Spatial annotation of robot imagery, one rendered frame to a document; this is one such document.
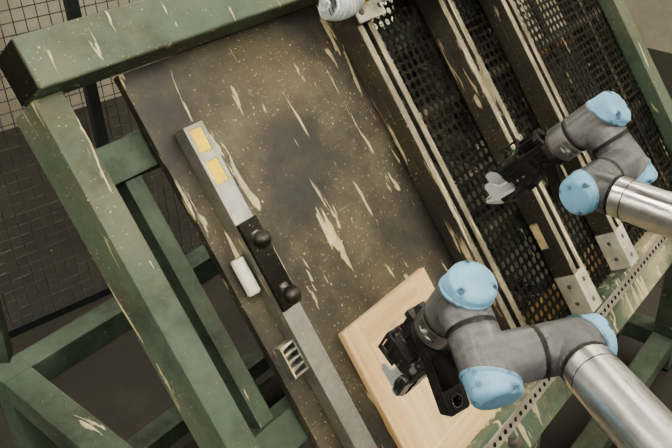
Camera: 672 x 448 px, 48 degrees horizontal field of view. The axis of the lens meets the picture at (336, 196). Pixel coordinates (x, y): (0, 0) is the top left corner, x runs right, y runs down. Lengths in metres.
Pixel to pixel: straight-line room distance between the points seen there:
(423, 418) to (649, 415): 0.91
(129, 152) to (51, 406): 0.99
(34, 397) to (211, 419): 1.00
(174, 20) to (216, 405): 0.74
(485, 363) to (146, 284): 0.65
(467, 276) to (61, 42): 0.81
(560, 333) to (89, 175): 0.84
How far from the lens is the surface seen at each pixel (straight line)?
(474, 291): 1.05
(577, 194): 1.39
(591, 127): 1.51
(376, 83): 1.88
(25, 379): 2.44
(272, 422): 1.61
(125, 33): 1.48
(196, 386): 1.43
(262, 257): 1.53
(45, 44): 1.41
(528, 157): 1.58
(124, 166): 1.53
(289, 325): 1.55
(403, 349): 1.22
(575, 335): 1.07
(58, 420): 2.27
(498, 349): 1.04
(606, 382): 1.01
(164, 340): 1.41
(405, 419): 1.76
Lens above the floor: 2.30
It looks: 30 degrees down
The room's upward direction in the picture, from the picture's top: 3 degrees counter-clockwise
